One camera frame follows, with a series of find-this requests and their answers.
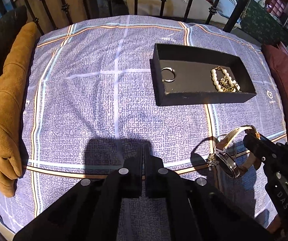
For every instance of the green patterned carpet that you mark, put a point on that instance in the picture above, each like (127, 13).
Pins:
(257, 22)

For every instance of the purple patterned bed sheet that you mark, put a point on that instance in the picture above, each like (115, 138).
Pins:
(91, 103)

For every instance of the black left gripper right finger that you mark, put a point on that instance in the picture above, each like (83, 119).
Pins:
(197, 211)

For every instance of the mustard brown cushion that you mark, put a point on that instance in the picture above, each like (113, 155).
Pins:
(12, 87)

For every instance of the gold brooch ornament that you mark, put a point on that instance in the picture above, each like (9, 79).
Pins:
(229, 85)

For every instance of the black iron bed frame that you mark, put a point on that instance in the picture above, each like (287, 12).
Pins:
(54, 14)

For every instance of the black jewelry tray box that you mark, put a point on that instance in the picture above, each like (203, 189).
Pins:
(182, 76)

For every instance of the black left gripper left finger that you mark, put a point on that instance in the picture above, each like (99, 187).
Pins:
(89, 210)

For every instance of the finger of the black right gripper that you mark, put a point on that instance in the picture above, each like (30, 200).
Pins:
(256, 152)

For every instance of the thin gold bangle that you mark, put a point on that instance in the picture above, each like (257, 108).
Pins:
(201, 151)

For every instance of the wristwatch with beige strap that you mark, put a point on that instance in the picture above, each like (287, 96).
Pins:
(226, 153)

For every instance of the beige sofa with pillows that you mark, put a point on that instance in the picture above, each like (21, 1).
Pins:
(184, 0)

